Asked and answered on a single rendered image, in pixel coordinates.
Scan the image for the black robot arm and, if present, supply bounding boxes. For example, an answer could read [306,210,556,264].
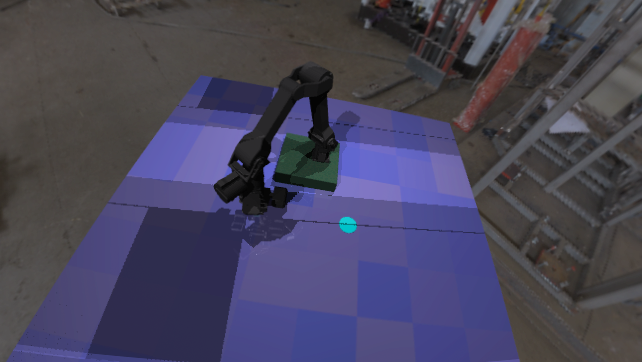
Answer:
[213,61,339,216]

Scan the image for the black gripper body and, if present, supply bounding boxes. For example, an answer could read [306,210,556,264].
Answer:
[247,180,287,208]

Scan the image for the cyan circle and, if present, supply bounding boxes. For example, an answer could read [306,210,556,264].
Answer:
[339,217,357,233]

